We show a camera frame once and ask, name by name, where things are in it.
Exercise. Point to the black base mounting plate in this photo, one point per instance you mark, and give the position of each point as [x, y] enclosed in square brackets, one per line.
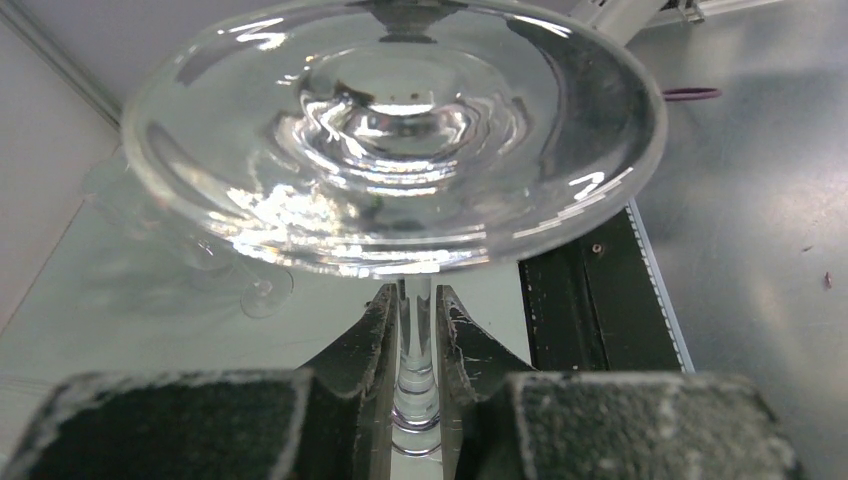
[599, 303]

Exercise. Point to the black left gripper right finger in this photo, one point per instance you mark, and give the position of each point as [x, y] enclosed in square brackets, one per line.
[502, 419]

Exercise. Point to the clear wine glass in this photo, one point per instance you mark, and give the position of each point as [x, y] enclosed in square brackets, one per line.
[194, 248]
[266, 291]
[397, 140]

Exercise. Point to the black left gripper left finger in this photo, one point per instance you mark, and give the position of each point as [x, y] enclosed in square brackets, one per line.
[328, 419]

